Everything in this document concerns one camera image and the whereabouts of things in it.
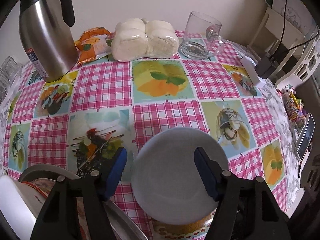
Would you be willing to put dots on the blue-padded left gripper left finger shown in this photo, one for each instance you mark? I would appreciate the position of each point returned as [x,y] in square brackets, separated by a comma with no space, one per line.
[110,174]

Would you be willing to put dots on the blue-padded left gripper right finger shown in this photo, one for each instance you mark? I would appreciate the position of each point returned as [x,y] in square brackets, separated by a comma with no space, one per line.
[212,175]

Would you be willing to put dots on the light blue bowl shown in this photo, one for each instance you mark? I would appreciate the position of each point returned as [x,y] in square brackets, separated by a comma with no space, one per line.
[165,181]

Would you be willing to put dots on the white bowl red floral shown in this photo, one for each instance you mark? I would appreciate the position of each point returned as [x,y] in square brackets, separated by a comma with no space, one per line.
[20,204]

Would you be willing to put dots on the pink checkered tablecloth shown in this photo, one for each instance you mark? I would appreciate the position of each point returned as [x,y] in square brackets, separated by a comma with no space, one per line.
[37,117]

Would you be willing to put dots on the smartphone on stand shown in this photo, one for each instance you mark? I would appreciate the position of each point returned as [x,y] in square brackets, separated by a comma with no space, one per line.
[305,136]

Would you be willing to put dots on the colourful candy pack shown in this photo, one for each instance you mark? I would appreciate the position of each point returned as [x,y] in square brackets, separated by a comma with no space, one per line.
[293,106]

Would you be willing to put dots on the orange snack packet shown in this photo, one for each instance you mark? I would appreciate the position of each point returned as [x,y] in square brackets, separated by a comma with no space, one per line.
[93,44]

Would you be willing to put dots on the wrapped white steamed buns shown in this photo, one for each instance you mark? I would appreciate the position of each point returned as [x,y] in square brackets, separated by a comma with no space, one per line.
[137,38]

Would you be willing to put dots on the white small box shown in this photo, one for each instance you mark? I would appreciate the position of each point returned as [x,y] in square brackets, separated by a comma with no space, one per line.
[249,66]

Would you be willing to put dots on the black power adapter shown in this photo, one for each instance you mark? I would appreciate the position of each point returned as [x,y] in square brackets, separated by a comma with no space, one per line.
[266,66]

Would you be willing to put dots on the glass ashtray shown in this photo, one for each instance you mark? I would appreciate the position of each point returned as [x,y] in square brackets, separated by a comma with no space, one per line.
[194,50]

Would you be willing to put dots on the stainless steel thermos jug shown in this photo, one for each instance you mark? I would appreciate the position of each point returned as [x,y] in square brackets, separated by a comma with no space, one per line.
[45,33]

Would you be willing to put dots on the upturned clear glass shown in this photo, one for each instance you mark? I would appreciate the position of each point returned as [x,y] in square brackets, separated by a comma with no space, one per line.
[11,68]

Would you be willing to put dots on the white plastic basket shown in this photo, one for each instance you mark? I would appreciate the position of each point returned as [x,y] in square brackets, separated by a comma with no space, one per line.
[289,34]

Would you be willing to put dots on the clear glass mug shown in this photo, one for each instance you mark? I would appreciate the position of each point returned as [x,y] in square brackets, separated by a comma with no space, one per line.
[204,29]

